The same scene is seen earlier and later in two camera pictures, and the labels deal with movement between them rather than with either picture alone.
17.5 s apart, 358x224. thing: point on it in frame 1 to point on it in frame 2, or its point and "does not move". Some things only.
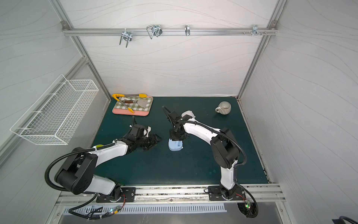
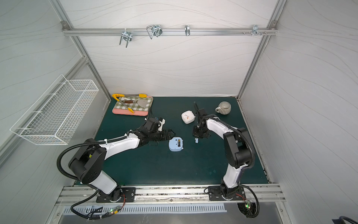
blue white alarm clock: x=175 y=145 does not move
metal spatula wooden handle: x=141 y=102 does not move
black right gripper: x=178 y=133 to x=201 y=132
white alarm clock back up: x=188 y=112 does not move
